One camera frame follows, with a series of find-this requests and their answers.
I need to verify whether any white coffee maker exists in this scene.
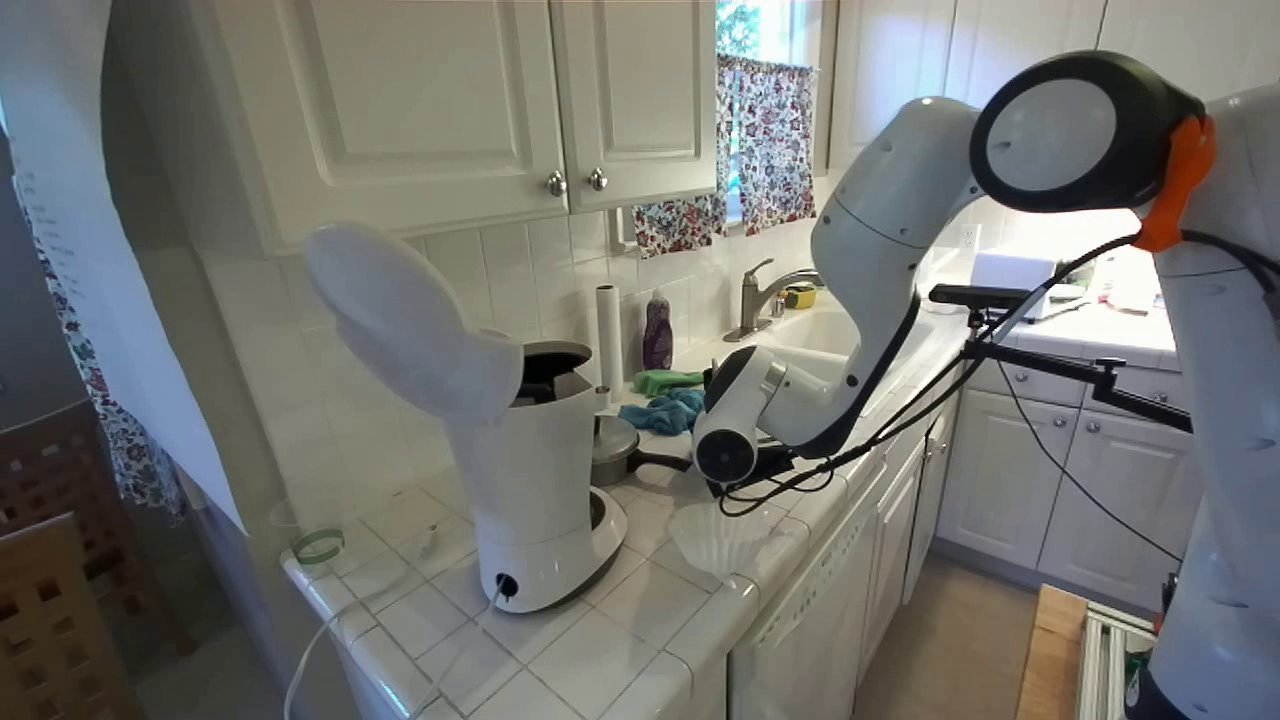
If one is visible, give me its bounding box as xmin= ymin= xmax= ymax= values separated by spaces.
xmin=299 ymin=220 xmax=634 ymax=617

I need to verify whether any purple soap bottle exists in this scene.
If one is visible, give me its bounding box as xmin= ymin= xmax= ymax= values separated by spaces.
xmin=642 ymin=294 xmax=678 ymax=373

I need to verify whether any green cloth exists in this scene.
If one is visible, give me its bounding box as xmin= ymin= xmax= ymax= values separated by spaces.
xmin=634 ymin=370 xmax=710 ymax=401

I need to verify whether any white paper towel roll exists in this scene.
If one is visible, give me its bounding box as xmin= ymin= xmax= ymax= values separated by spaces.
xmin=593 ymin=280 xmax=629 ymax=395

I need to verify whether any blue cloth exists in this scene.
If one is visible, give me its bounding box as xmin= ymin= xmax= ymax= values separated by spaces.
xmin=615 ymin=388 xmax=710 ymax=440

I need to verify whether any brushed metal faucet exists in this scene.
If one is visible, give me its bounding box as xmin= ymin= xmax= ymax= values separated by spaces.
xmin=735 ymin=257 xmax=821 ymax=335

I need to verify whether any white sink basin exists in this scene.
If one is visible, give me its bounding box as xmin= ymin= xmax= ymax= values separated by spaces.
xmin=745 ymin=308 xmax=873 ymax=393

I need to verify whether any floral window curtain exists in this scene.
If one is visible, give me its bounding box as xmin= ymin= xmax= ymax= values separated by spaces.
xmin=620 ymin=51 xmax=821 ymax=259

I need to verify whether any narrow white cabinet door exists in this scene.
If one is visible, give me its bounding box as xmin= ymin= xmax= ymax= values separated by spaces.
xmin=550 ymin=0 xmax=719 ymax=212

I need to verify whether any white base cabinet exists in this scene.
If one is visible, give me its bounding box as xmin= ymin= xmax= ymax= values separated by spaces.
xmin=723 ymin=395 xmax=961 ymax=720
xmin=938 ymin=358 xmax=1203 ymax=617

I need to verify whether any wide white cabinet door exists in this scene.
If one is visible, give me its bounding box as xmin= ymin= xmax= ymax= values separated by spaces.
xmin=195 ymin=0 xmax=572 ymax=257

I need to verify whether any window pane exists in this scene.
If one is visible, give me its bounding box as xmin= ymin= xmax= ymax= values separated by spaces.
xmin=712 ymin=0 xmax=816 ymax=67

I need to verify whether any white box appliance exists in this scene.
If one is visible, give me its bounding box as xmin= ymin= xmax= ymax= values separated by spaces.
xmin=970 ymin=251 xmax=1091 ymax=325

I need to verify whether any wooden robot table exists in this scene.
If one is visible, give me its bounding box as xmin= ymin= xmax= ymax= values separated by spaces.
xmin=1014 ymin=580 xmax=1091 ymax=720

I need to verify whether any white cloth floral edge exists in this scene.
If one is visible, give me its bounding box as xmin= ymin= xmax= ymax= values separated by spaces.
xmin=0 ymin=0 xmax=253 ymax=533

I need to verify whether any dark wicker basket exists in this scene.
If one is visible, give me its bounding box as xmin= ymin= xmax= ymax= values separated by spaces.
xmin=0 ymin=406 xmax=135 ymax=535

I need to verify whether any light wooden lattice panel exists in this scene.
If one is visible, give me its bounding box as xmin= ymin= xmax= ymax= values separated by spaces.
xmin=0 ymin=511 xmax=135 ymax=720

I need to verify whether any small grey pot black handle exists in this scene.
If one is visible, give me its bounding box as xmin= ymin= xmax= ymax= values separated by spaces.
xmin=593 ymin=411 xmax=684 ymax=494

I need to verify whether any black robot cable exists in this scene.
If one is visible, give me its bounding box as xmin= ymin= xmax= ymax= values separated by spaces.
xmin=716 ymin=234 xmax=1280 ymax=563

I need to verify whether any black stereo camera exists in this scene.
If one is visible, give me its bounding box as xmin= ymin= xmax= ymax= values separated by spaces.
xmin=929 ymin=280 xmax=1038 ymax=314

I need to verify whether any white wall cabinet door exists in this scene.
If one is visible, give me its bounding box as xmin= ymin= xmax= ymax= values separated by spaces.
xmin=938 ymin=0 xmax=1114 ymax=104
xmin=829 ymin=0 xmax=957 ymax=173

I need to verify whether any green rubber ring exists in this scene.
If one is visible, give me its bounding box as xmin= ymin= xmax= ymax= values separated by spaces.
xmin=292 ymin=530 xmax=348 ymax=567

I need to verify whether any white power cord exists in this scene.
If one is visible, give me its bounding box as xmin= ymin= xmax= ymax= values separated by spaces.
xmin=280 ymin=586 xmax=505 ymax=720

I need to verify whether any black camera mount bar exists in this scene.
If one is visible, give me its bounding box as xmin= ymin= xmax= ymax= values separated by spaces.
xmin=963 ymin=308 xmax=1202 ymax=438

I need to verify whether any aluminium rail frame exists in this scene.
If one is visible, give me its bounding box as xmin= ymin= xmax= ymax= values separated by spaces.
xmin=1076 ymin=595 xmax=1162 ymax=720

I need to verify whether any orange cable clip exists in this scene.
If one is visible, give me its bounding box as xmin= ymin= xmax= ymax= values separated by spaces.
xmin=1132 ymin=115 xmax=1221 ymax=257

